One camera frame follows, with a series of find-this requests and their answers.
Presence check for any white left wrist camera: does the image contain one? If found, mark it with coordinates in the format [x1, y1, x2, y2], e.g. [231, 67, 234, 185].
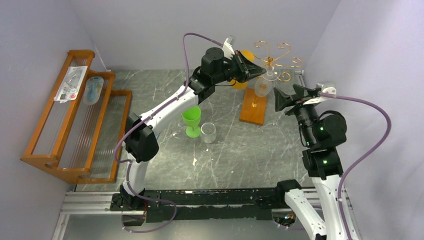
[221, 35, 236, 59]

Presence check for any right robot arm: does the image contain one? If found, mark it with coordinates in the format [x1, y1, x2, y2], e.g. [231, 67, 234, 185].
[273, 84, 360, 240]

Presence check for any yellow plastic wine glass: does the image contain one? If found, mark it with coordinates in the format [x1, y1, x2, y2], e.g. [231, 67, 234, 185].
[229, 50, 255, 90]

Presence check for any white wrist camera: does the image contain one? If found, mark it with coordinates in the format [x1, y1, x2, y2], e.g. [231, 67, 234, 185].
[221, 35, 236, 59]
[303, 81, 337, 105]

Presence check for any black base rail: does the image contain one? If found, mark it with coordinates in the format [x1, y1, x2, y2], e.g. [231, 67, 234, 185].
[109, 187, 289, 223]

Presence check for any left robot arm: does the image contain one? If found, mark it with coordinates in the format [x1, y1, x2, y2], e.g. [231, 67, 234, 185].
[119, 47, 266, 210]

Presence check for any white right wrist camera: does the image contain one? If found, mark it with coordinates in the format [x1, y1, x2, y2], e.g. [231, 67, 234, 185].
[303, 81, 337, 105]

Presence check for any white packaged item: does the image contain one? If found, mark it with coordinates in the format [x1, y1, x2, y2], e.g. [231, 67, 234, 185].
[54, 66, 88, 103]

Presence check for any clear wine glass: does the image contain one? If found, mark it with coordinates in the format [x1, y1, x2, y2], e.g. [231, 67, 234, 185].
[200, 122, 217, 154]
[254, 66, 281, 97]

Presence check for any light blue packaged item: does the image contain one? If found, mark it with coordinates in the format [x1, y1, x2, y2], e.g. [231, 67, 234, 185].
[82, 76, 104, 105]

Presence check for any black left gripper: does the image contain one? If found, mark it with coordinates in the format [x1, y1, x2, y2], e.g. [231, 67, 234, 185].
[216, 54, 269, 88]

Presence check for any gold wire rack wooden base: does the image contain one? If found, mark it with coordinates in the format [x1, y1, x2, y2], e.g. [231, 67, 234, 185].
[239, 40, 303, 126]

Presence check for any wooden tiered shelf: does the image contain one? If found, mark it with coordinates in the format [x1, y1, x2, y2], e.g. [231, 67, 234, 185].
[20, 49, 132, 185]

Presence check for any purple cable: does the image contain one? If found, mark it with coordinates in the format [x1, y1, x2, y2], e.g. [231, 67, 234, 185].
[274, 92, 392, 240]
[114, 32, 226, 234]

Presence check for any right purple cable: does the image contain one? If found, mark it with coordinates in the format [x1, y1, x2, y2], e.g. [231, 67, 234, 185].
[274, 92, 392, 240]

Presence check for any green plastic wine glass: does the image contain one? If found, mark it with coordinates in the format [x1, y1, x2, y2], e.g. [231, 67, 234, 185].
[181, 106, 201, 138]

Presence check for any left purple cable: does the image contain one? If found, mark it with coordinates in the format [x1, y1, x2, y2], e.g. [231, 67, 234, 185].
[114, 32, 226, 234]

